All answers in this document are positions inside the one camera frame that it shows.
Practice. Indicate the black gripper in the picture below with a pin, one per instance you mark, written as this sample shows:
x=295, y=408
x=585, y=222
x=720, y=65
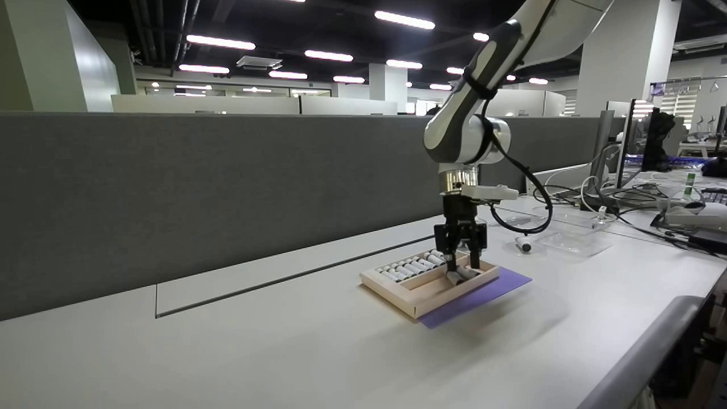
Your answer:
x=459, y=210

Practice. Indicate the small white paint bottle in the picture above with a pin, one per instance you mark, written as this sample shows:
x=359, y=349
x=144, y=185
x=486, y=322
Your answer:
x=438, y=258
x=413, y=265
x=401, y=269
x=381, y=274
x=407, y=266
x=391, y=272
x=461, y=265
x=422, y=262

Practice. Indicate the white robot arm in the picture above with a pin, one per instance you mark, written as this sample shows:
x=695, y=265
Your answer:
x=461, y=128

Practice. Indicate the small black capped bottle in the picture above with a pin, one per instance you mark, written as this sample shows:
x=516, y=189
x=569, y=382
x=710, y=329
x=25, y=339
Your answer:
x=523, y=247

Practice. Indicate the clear plastic water bottle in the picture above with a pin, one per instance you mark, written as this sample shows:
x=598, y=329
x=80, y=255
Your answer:
x=688, y=185

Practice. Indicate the purple mat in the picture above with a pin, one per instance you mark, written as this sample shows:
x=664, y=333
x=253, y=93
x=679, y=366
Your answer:
x=501, y=288

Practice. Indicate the wooden tray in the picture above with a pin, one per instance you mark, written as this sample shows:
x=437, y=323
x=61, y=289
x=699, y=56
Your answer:
x=411, y=299

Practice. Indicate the computer monitor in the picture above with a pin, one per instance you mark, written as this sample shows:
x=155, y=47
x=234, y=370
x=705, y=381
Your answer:
x=605, y=145

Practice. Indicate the fluorescent ceiling light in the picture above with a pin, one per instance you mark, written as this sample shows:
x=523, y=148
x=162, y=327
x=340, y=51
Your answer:
x=218, y=41
x=327, y=56
x=286, y=77
x=202, y=70
x=403, y=65
x=404, y=19

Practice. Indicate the black high back chair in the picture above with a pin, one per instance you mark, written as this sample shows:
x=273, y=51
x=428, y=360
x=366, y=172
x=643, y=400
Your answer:
x=660, y=139

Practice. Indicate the dark desk device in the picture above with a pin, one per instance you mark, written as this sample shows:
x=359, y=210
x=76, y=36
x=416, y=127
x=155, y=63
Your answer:
x=693, y=229

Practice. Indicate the grey desk partition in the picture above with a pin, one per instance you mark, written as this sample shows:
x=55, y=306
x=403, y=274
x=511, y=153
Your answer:
x=188, y=196

